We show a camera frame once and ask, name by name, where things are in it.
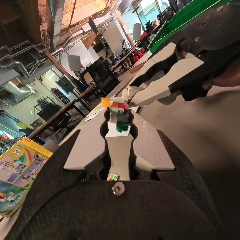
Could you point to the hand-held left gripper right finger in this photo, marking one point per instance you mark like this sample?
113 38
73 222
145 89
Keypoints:
150 148

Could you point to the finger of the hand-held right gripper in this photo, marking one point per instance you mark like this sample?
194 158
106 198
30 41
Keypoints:
168 78
159 58

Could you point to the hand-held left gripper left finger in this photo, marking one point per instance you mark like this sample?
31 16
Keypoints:
88 148

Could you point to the colourful lego model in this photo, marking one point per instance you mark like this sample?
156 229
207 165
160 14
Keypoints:
118 116

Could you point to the small green lego piece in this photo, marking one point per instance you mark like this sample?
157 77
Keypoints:
114 176

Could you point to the lego set box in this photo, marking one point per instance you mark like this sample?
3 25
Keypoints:
20 168

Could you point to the person's right hand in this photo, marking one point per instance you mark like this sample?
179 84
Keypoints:
226 78

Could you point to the red container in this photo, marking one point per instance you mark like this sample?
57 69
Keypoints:
135 59
140 54

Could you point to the flat cardboard board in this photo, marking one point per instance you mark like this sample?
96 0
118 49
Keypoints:
139 64

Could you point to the green plastic bin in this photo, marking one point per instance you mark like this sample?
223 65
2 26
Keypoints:
168 28

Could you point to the wooden desk with black legs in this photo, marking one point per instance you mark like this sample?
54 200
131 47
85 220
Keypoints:
123 58

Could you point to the open instruction booklet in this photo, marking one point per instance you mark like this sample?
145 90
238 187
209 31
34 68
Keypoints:
95 111

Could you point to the black floor lamp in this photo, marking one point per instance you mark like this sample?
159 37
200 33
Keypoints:
137 15

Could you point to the black mesh office chair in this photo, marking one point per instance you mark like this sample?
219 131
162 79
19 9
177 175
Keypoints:
101 75

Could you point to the black monitor on stand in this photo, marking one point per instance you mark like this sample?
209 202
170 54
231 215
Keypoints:
65 84

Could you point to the silver ventilation duct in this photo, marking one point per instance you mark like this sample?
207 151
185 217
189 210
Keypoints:
54 22

